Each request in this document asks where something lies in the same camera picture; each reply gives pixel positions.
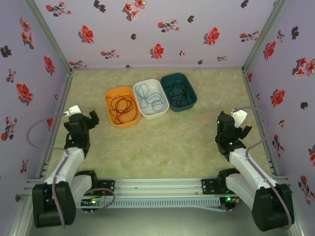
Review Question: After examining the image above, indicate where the thin red cable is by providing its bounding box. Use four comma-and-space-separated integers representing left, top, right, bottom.
105, 93, 138, 125

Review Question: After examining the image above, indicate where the thin black cable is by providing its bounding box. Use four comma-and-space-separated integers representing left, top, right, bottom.
166, 80, 190, 109

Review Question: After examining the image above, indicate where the orange plastic bin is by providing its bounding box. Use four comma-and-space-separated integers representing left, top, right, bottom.
104, 86, 141, 130

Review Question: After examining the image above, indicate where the white plastic bin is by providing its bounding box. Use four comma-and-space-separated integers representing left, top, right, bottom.
132, 78, 169, 120

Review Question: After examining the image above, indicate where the teal plastic bin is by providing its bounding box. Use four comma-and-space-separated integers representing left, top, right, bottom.
160, 73, 198, 113

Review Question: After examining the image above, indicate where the grey metal sheet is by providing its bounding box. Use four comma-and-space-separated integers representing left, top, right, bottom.
24, 207, 295, 236

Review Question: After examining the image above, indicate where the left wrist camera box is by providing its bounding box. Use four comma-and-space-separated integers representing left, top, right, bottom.
65, 105, 83, 118

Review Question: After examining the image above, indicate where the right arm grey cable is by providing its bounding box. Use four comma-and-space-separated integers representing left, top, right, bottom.
221, 107, 295, 228

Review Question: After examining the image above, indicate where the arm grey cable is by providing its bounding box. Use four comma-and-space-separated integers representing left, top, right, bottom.
27, 112, 116, 229
221, 107, 295, 228

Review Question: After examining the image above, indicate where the aluminium side rail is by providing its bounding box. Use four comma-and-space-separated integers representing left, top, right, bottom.
242, 70, 280, 177
36, 71, 74, 179

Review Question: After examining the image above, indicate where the left arm grey cable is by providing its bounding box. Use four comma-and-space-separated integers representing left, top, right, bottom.
27, 112, 116, 229

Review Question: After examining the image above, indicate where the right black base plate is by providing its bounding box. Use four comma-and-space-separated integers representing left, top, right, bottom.
201, 178, 246, 195

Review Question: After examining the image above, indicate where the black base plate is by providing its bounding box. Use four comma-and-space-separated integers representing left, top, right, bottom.
93, 180, 116, 196
201, 178, 246, 195

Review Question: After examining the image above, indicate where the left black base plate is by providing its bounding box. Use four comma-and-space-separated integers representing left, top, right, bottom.
93, 180, 116, 196

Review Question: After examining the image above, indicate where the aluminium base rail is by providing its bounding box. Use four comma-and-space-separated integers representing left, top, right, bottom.
24, 178, 292, 196

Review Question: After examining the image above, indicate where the aluminium corner post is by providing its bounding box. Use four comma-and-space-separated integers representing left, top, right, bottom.
242, 0, 288, 72
23, 0, 74, 73

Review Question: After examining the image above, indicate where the white slotted cable duct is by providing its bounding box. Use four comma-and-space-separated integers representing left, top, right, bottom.
75, 198, 221, 208

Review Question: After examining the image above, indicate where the aluminium lower frame bar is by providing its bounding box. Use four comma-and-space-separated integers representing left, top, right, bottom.
8, 196, 35, 236
280, 194, 306, 236

